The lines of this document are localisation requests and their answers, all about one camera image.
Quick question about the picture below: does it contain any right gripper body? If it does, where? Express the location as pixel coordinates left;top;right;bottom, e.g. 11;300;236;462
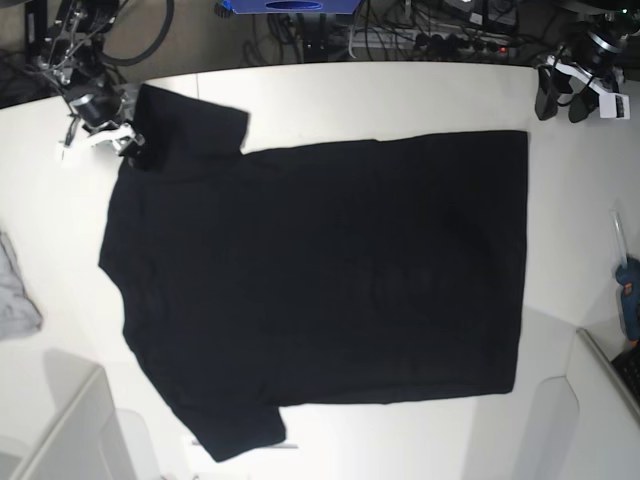
67;85;135;150

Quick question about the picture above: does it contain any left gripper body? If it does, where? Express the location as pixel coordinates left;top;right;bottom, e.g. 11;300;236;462
535;52;625;108

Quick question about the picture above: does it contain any black T-shirt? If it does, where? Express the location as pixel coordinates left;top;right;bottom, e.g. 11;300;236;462
99;85;529;462

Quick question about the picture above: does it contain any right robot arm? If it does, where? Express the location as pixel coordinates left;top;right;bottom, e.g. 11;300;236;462
35;1;145;166

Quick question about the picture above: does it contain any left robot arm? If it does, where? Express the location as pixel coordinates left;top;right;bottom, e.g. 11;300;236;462
533;1;639;124

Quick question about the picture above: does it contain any black power strip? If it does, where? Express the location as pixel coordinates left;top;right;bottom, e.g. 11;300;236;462
412;32;509;55

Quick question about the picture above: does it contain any blue box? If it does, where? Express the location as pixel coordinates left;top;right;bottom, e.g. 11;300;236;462
221;0;360;15

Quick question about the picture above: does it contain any blue glue gun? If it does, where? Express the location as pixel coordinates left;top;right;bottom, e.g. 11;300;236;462
615;256;639;342

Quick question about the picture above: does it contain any grey cloth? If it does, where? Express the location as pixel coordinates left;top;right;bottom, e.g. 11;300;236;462
1;232;43;340

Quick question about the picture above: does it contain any black keyboard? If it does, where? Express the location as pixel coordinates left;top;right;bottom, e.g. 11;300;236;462
612;345;640;400

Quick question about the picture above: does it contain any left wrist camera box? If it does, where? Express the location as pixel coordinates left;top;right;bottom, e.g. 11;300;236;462
599;92;630;120

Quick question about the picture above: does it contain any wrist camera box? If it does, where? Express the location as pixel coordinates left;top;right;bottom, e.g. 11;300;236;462
55;143;82;168
599;92;630;120

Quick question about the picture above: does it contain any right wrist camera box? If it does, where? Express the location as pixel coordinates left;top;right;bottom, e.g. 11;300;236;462
55;143;82;168

